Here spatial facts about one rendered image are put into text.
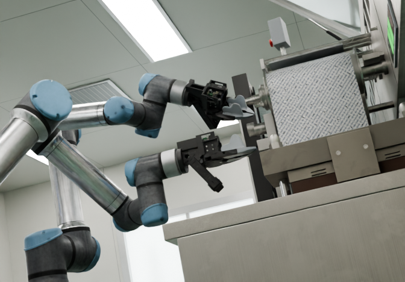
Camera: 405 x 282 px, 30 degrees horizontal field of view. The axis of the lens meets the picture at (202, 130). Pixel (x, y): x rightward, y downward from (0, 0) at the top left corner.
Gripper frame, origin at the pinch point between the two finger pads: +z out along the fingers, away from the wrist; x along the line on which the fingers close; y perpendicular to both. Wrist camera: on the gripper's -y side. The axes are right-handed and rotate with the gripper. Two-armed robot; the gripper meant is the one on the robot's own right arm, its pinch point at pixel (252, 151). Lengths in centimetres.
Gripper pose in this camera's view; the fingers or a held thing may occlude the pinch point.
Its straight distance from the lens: 204.4
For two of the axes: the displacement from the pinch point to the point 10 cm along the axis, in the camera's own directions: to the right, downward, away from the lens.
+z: 9.6, -2.4, -1.7
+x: 2.3, 2.5, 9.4
